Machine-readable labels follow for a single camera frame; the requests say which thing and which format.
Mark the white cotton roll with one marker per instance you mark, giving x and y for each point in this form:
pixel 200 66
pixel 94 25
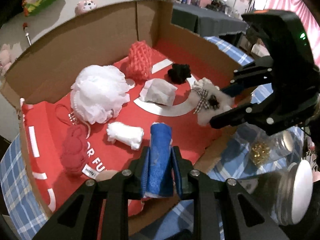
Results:
pixel 125 135

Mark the white mesh bath pouf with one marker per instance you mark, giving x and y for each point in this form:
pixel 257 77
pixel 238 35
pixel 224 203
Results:
pixel 100 92

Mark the cardboard box red inside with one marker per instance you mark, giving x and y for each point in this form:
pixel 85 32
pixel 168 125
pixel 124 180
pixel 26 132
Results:
pixel 75 42

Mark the pale pink pillow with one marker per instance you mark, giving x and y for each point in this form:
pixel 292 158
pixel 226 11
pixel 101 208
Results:
pixel 262 51

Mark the blue towel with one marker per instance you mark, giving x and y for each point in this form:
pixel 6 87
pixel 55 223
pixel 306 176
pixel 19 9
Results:
pixel 160 155

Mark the pink white rabbit plush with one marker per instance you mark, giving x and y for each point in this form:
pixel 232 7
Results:
pixel 86 3

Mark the red-tipped metal stick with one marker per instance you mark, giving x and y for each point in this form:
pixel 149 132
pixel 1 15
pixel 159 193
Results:
pixel 26 30

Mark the black scrunchie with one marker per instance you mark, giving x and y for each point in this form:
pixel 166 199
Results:
pixel 178 73

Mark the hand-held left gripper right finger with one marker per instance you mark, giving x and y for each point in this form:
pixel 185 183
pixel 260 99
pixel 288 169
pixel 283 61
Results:
pixel 177 172

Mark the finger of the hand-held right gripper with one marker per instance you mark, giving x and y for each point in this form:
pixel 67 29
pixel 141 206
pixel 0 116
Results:
pixel 231 90
pixel 232 117

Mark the large glass jar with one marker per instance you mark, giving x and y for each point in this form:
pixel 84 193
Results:
pixel 282 192

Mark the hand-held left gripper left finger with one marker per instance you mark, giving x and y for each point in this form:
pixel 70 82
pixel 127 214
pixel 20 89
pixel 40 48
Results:
pixel 145 170

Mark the desk with dark cloth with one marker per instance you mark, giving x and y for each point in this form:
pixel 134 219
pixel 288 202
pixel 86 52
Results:
pixel 207 20

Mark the small glass jar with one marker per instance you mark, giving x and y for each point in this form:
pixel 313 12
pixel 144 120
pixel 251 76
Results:
pixel 260 152

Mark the white paper sachet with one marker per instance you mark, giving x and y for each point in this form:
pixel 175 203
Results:
pixel 160 92

